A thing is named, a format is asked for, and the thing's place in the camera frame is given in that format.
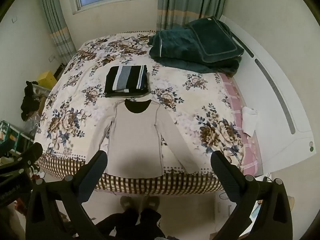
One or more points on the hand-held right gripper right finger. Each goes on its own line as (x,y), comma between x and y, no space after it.
(226,177)

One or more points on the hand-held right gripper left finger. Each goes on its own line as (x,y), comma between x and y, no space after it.
(92,178)

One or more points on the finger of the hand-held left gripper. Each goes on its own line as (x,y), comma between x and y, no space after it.
(30,153)

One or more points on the beige long-sleeve shirt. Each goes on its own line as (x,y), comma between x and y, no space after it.
(140,135)

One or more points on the folded striped clothes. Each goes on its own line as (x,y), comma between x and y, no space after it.
(126,80)

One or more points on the green rack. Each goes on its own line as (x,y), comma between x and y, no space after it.
(15,132)

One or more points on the clear plastic bag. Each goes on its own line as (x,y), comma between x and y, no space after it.
(32,126)

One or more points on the pink checked bed sheet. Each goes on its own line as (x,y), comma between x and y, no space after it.
(246,152)

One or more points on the person's left shoe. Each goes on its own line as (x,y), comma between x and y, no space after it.
(127,202)

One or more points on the person's shoe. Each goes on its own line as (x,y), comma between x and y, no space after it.
(127,202)
(151,202)

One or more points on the black cloth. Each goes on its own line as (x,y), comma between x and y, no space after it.
(27,102)

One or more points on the person's black trousers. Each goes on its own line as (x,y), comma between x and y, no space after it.
(130,225)

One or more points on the white cloth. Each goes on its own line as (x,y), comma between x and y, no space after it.
(250,121)

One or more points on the white basket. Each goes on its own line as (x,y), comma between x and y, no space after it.
(41,91)

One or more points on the person's right shoe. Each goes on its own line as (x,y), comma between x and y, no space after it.
(151,202)

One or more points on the yellow box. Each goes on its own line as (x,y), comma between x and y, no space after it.
(47,80)

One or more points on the white bed headboard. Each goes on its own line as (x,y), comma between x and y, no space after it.
(280,120)

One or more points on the floral bed blanket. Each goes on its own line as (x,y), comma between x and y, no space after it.
(195,100)

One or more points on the black bedside cabinet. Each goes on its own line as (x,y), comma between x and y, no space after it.
(62,71)

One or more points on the green curtain with narrow folds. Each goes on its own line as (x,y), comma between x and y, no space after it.
(57,25)

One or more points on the dark green pillow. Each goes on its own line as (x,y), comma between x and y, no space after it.
(215,40)

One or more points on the dark green folded quilt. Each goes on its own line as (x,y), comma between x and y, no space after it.
(175,47)

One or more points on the green curtain with wide folds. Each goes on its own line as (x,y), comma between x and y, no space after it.
(185,2)

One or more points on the wall socket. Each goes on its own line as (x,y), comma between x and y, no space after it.
(52,58)

